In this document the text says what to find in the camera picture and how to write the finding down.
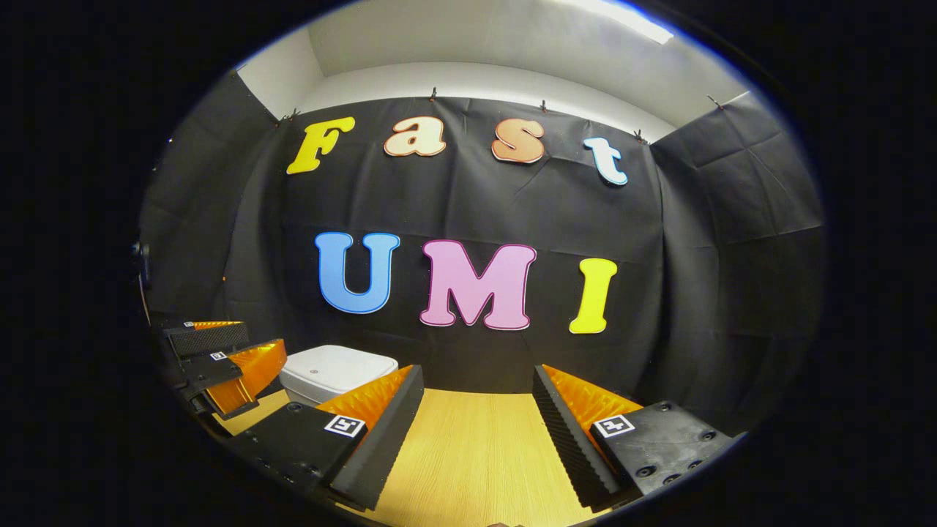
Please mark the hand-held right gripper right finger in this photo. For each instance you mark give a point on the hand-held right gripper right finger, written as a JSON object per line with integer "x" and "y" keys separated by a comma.
{"x": 567, "y": 445}

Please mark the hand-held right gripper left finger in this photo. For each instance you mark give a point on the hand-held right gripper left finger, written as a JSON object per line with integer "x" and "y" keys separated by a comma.
{"x": 388, "y": 438}

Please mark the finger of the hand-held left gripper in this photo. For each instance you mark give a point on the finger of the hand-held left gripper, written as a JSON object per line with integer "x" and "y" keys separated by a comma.
{"x": 212, "y": 366}
{"x": 212, "y": 338}

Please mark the grey desktop garbage bin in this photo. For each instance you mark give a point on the grey desktop garbage bin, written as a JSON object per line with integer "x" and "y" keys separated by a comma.
{"x": 337, "y": 366}

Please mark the wooden desktop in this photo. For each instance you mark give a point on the wooden desktop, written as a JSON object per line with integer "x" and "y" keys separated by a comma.
{"x": 476, "y": 439}

